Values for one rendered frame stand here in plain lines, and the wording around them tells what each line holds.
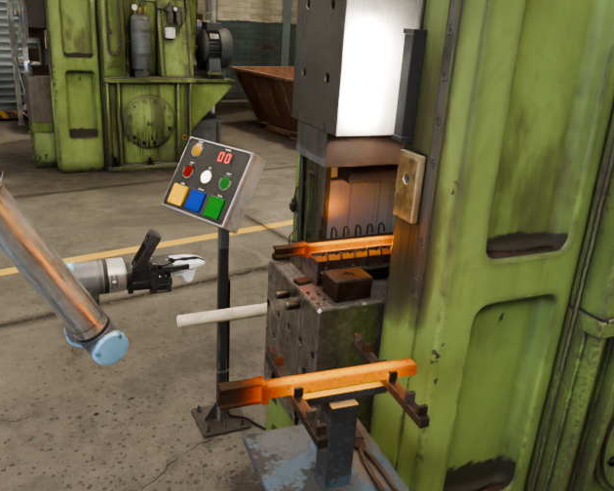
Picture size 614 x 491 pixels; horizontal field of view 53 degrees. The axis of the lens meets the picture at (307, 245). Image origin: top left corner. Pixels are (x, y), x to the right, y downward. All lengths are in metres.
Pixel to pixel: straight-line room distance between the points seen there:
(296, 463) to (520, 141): 0.92
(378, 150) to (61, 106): 5.07
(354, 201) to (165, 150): 4.87
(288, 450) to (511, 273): 0.70
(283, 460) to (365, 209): 0.96
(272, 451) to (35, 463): 1.36
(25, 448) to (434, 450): 1.64
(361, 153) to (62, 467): 1.65
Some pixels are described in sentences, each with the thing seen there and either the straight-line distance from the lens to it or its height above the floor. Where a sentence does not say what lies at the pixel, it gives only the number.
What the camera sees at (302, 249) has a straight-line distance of 1.81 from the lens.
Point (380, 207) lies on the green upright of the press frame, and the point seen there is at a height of 1.05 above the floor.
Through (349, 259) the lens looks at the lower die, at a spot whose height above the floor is 0.99.
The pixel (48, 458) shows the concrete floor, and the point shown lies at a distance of 2.68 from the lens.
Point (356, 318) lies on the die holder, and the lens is 1.73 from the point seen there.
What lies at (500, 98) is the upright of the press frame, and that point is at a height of 1.51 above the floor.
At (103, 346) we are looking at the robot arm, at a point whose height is 0.89.
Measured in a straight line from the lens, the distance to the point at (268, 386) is 1.23.
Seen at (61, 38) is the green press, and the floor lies 1.30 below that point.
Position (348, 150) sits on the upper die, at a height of 1.32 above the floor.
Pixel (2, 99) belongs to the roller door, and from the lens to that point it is 9.65.
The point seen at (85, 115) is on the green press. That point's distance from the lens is 6.65.
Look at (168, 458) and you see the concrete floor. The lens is 2.59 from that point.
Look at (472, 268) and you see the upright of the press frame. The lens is 1.52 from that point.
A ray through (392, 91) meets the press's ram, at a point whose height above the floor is 1.48.
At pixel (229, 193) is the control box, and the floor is 1.06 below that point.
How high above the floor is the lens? 1.66
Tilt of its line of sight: 21 degrees down
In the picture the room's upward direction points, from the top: 4 degrees clockwise
